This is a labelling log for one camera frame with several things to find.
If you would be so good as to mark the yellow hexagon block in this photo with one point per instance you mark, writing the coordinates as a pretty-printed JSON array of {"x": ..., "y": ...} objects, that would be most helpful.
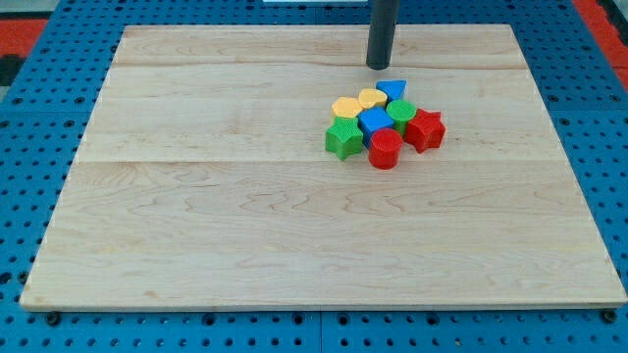
[{"x": 346, "y": 107}]

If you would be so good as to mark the yellow heart block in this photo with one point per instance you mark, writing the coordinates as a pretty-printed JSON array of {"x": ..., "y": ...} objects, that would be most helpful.
[{"x": 369, "y": 98}]

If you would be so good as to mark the green star block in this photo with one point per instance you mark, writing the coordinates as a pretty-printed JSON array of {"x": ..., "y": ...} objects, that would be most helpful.
[{"x": 344, "y": 137}]

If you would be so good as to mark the red cylinder block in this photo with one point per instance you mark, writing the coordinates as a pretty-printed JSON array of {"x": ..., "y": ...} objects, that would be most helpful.
[{"x": 385, "y": 146}]

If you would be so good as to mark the blue cube block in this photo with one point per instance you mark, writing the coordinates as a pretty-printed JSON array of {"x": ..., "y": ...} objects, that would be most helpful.
[{"x": 372, "y": 120}]

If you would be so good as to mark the green cylinder block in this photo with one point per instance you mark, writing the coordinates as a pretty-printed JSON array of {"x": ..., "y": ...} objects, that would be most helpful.
[{"x": 401, "y": 112}]

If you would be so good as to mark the light wooden board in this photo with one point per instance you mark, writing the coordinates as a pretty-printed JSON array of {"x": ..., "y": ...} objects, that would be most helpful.
[{"x": 202, "y": 183}]

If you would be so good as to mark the blue triangle block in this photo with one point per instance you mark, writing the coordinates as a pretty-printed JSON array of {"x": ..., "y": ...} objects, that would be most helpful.
[{"x": 394, "y": 89}]

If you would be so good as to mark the red star block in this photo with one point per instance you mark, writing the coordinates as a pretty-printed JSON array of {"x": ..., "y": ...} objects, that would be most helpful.
[{"x": 425, "y": 130}]

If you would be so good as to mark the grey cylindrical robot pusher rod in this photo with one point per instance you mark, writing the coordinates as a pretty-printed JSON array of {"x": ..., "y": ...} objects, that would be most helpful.
[{"x": 381, "y": 33}]

